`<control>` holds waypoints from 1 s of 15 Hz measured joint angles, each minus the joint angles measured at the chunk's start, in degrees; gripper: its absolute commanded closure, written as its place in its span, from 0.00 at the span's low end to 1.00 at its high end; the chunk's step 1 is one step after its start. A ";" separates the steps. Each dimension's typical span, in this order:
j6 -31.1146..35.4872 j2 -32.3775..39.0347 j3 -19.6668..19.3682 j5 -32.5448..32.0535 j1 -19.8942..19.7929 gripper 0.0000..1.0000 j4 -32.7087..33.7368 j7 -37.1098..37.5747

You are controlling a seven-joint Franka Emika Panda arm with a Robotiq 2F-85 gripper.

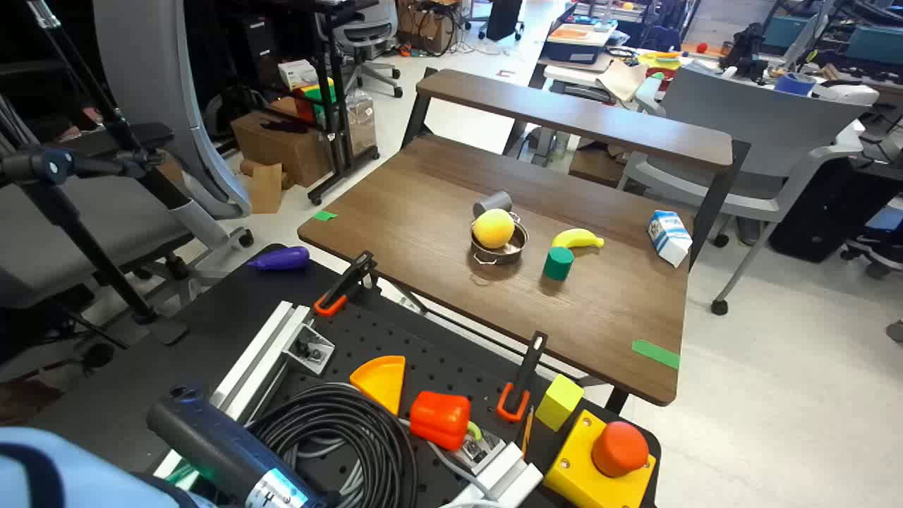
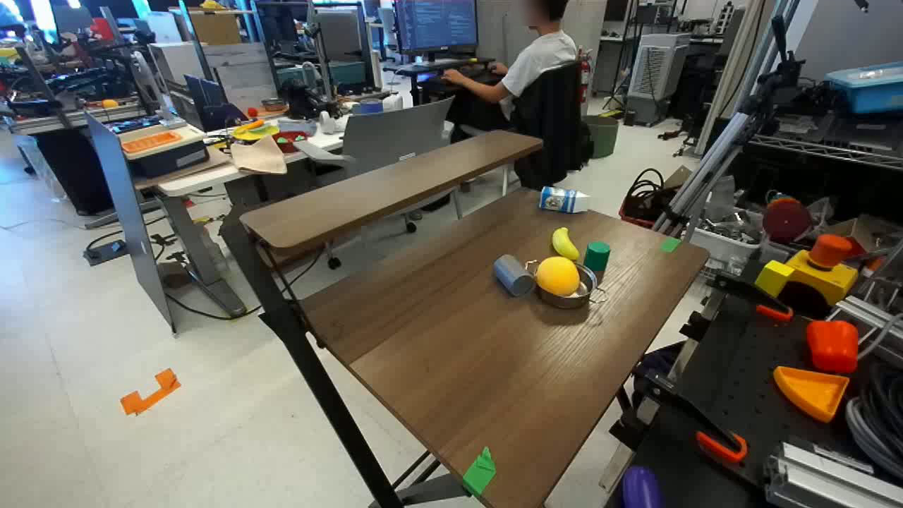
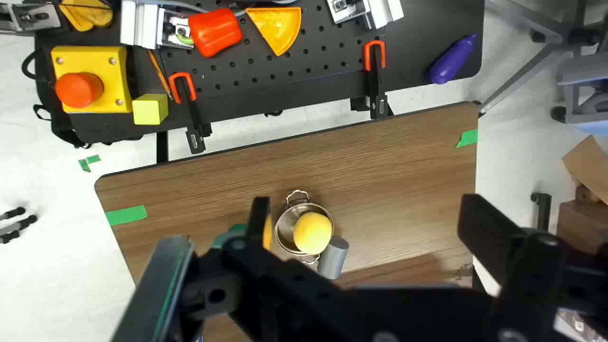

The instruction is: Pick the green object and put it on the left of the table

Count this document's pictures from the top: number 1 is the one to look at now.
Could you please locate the green cylinder block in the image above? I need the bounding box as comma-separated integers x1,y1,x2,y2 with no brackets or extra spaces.
543,246,576,283

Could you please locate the blue white robot arm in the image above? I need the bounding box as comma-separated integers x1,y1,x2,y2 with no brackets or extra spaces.
0,392,327,508

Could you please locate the yellow toy lemon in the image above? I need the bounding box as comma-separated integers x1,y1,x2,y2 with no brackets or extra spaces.
473,208,518,249

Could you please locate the metal bowl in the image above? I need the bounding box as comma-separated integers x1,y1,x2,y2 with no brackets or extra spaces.
470,226,526,269

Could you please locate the grey cup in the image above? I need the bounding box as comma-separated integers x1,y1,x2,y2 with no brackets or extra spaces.
473,193,515,217

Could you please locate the orange black clamp left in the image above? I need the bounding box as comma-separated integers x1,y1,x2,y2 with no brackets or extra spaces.
313,250,377,320

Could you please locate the orange black clamp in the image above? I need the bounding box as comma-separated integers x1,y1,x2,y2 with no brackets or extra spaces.
495,331,552,427
313,250,377,320

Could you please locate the yellow toy banana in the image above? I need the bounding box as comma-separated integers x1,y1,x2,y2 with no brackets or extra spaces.
554,229,605,249

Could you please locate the green tape piece left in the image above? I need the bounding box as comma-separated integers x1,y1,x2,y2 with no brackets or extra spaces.
313,208,338,224

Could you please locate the orange toy slice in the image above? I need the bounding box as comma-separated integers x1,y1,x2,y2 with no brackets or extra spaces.
351,356,408,414

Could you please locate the orange black clamp right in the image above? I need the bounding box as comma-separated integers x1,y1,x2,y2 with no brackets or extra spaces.
495,331,552,427

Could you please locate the red toy bell pepper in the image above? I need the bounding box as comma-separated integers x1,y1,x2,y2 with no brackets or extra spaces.
409,389,473,451

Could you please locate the purple toy eggplant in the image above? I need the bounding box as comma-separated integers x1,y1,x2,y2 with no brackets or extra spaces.
252,246,312,273

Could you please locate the yellow green cube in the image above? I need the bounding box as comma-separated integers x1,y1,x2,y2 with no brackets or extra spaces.
536,376,584,431

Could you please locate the cardboard box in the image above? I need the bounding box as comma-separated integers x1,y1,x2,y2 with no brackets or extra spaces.
231,111,334,187

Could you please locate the green tape strip right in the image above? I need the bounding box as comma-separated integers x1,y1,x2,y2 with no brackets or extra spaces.
632,338,680,370

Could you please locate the white blue milk carton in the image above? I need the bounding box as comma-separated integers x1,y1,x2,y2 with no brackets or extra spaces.
647,208,694,269

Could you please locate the yellow emergency stop box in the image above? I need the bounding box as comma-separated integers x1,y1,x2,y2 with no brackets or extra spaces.
543,410,659,508

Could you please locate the grey office chair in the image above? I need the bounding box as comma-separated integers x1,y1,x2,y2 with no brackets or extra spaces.
659,66,866,315

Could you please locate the black grey chair left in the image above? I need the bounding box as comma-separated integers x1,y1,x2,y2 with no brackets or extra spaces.
0,145,252,358

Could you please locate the black tripod stand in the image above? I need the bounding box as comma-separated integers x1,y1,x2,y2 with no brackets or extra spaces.
0,0,195,321

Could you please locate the aluminium extrusion rail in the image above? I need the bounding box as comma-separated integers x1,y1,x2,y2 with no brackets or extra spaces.
148,301,312,476

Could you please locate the coiled black cable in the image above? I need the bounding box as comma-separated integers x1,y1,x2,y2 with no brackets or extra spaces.
245,377,419,508

